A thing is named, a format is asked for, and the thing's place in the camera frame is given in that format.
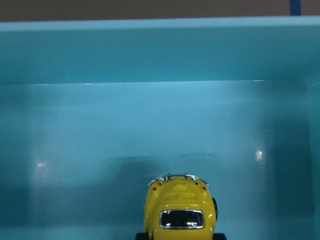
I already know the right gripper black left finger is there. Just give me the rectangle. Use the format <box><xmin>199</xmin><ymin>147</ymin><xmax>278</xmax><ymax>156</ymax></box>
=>
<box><xmin>135</xmin><ymin>232</ymin><xmax>148</xmax><ymax>240</ymax></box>

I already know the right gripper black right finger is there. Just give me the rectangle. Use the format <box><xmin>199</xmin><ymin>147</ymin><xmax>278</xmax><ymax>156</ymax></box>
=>
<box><xmin>213</xmin><ymin>233</ymin><xmax>227</xmax><ymax>240</ymax></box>

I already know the yellow beetle toy car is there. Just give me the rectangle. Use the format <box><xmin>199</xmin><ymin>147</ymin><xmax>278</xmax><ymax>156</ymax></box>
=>
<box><xmin>144</xmin><ymin>174</ymin><xmax>218</xmax><ymax>240</ymax></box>

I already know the light blue plastic bin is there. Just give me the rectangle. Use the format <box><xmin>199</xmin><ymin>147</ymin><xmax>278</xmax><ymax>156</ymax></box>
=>
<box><xmin>0</xmin><ymin>16</ymin><xmax>320</xmax><ymax>240</ymax></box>

